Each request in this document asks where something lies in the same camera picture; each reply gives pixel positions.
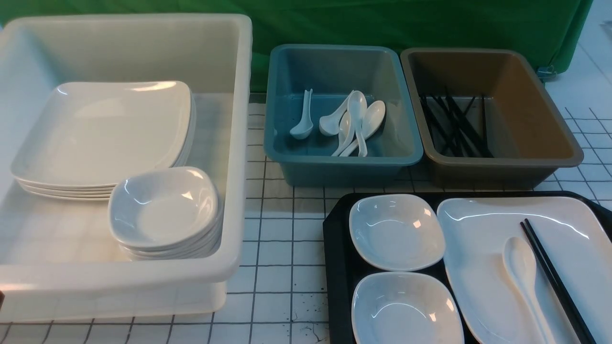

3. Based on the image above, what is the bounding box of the teal plastic bin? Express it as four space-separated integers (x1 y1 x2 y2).
263 44 424 188

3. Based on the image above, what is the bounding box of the white spoon small under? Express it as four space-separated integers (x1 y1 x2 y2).
331 111 354 156

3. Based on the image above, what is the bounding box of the brown plastic bin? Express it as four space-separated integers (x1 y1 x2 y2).
400 48 584 190

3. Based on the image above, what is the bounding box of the white bowl tray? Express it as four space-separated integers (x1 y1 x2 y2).
351 272 465 344
348 193 446 271

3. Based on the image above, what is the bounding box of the large white plastic tub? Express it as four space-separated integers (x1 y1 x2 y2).
1 13 253 323

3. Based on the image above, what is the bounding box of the large white square plate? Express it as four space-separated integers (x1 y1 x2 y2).
437 196 612 344

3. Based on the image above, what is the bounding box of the metal clip on cloth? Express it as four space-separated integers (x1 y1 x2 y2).
536 65 557 82

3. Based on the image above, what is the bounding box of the black chopstick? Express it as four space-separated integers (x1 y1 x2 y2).
520 222 590 344
525 218 598 344

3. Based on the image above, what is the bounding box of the stack of white bowls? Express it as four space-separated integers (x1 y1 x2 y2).
109 166 224 261

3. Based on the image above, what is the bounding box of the black serving tray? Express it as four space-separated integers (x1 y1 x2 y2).
323 190 612 344

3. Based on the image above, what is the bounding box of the green cloth backdrop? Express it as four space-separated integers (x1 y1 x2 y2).
1 0 592 92

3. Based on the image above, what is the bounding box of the stack of white plates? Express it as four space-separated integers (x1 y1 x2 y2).
11 81 196 201

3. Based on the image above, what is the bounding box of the black chopsticks pile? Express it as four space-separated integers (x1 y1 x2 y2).
419 88 494 158

